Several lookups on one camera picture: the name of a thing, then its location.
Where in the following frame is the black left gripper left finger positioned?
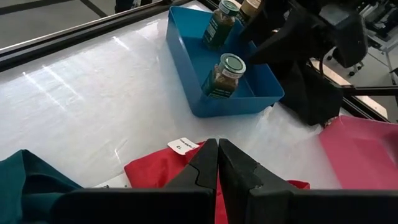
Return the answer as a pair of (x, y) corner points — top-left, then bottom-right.
(164, 138), (218, 191)

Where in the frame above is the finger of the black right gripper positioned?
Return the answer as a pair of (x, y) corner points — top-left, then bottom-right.
(248, 14), (318, 65)

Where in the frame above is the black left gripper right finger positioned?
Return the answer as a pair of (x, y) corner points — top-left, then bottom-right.
(218, 138), (296, 224)

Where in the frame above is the red cloth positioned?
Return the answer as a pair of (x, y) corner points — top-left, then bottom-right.
(124, 137), (311, 224)

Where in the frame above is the brown lid spice jar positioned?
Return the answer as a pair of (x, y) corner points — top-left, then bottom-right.
(238, 0), (265, 26)

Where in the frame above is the black office chair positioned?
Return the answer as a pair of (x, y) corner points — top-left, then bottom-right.
(326, 15), (370, 78)

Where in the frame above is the black cloth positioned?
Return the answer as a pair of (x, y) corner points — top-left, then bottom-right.
(245, 27), (345, 127)

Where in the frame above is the green lid spice jar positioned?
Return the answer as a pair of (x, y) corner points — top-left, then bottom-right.
(201, 53), (247, 100)
(201, 0), (240, 50)

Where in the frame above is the white metal rack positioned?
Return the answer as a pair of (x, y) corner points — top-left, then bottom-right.
(357, 0), (398, 85)

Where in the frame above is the blue plastic bin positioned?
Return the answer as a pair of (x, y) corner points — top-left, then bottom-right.
(165, 5), (285, 118)

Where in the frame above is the pink translucent plastic bin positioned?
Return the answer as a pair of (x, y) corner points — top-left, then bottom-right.
(318, 114), (398, 190)

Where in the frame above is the teal cloth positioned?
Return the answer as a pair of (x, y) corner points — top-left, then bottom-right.
(0, 149), (84, 224)

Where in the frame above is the black table edge rail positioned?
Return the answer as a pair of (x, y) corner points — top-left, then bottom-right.
(0, 0), (190, 73)
(310, 57), (398, 123)

